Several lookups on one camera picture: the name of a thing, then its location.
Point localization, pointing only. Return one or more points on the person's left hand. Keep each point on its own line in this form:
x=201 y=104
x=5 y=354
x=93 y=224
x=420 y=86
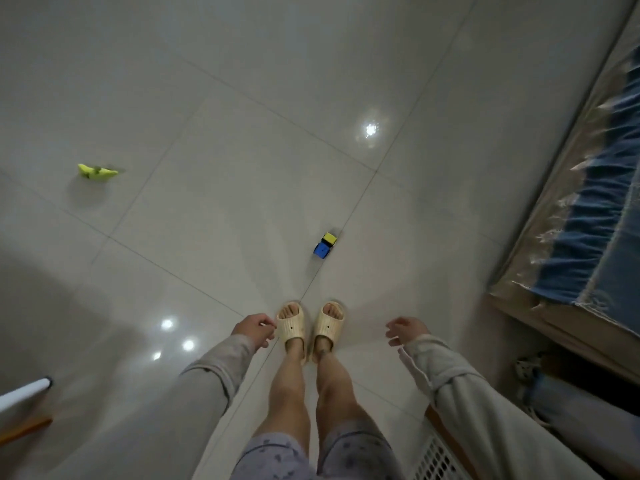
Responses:
x=252 y=328

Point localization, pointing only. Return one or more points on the person's right hand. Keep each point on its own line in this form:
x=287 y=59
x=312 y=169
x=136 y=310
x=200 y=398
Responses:
x=409 y=328

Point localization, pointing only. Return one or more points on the person's left fingers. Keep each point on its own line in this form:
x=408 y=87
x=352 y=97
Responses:
x=267 y=328

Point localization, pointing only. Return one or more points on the person's right thumb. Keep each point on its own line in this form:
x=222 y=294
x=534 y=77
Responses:
x=395 y=341

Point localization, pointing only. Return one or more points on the person's right forearm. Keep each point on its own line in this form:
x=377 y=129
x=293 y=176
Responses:
x=480 y=414

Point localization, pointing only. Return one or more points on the person's left forearm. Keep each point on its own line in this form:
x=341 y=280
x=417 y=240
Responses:
x=165 y=414

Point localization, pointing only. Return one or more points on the cream left slipper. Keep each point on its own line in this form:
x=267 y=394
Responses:
x=291 y=327

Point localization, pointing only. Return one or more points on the cream slipper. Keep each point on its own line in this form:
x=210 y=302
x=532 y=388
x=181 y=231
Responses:
x=327 y=327
x=291 y=327

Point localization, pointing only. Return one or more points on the cream right slipper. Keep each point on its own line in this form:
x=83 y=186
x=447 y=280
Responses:
x=327 y=327

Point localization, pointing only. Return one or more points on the person's left leg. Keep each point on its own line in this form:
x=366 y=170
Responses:
x=287 y=389

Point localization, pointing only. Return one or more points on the person's leg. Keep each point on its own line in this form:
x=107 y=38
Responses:
x=335 y=389
x=287 y=389

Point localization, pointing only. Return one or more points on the person's right leg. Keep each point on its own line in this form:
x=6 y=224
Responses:
x=335 y=389

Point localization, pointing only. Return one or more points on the blue and yellow toy truck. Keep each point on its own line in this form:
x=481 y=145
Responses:
x=325 y=244

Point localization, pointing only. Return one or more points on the white plastic basket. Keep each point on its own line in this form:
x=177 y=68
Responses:
x=440 y=459

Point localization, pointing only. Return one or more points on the white clog shoe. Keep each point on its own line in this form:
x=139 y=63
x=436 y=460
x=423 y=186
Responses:
x=527 y=368

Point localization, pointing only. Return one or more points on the patterned grey shorts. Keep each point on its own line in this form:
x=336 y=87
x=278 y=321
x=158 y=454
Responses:
x=320 y=457

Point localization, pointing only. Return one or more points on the yellow banana toy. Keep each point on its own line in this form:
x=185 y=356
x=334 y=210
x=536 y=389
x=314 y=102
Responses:
x=97 y=171

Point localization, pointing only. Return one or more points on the bed with blue blanket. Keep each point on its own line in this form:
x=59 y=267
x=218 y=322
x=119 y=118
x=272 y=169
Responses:
x=585 y=194

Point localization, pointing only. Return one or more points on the white pole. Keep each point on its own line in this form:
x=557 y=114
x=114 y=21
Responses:
x=24 y=393

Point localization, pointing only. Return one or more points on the orange wooden stick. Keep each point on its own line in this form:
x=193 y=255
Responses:
x=25 y=428

